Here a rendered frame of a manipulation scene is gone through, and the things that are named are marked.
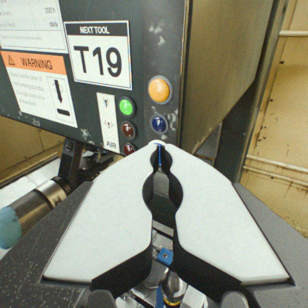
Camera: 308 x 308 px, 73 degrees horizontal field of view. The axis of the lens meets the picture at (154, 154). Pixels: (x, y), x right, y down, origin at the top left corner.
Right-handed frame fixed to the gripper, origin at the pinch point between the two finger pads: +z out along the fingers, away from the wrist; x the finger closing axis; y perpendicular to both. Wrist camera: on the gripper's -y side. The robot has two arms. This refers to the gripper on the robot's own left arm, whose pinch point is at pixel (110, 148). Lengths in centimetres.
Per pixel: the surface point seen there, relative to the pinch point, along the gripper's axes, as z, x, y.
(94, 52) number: -21.1, 20.4, -30.2
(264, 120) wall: 81, 39, 13
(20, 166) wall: 13, -101, 51
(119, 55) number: -21.1, 24.1, -30.1
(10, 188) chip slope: 1, -97, 60
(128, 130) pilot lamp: -21.8, 25.1, -21.2
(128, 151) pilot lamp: -21.9, 24.8, -17.9
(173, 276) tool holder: -17.9, 31.3, 15.4
